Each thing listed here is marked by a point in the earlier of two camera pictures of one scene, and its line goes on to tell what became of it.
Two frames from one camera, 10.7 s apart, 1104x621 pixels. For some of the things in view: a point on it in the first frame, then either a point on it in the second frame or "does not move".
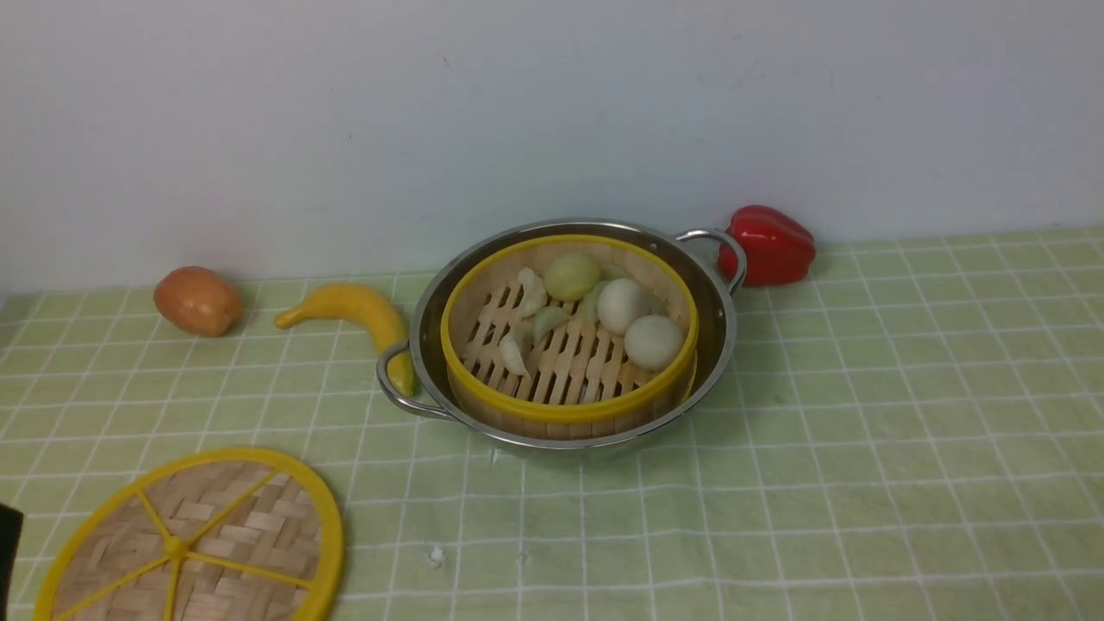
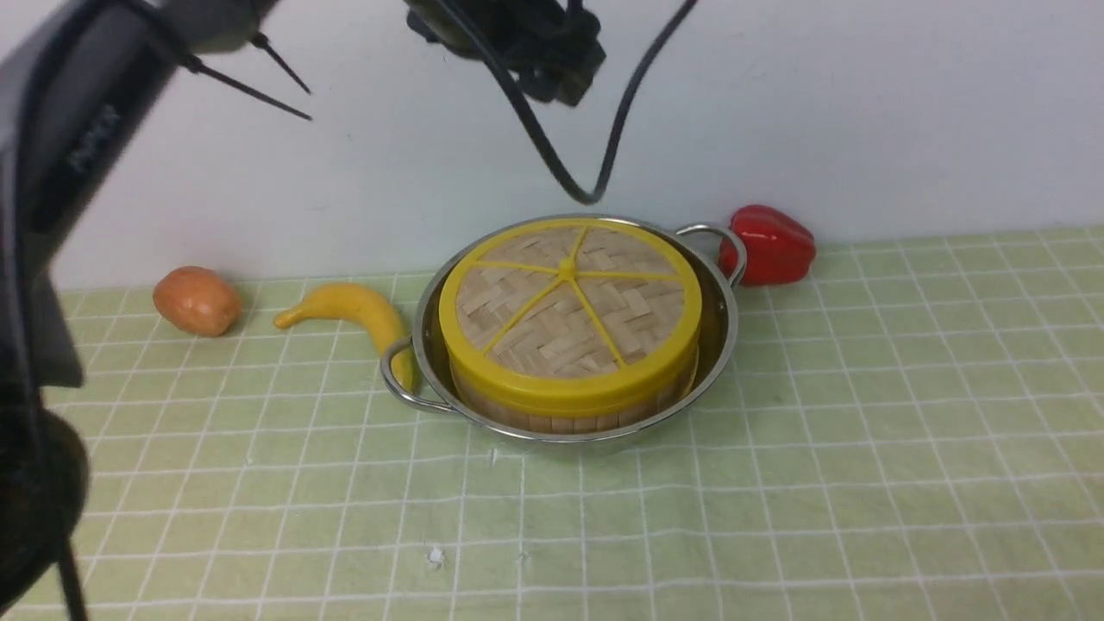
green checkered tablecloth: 912,432 does not move
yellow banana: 359,301 does not move
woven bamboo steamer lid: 212,535 → 569,317
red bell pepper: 779,249 does not move
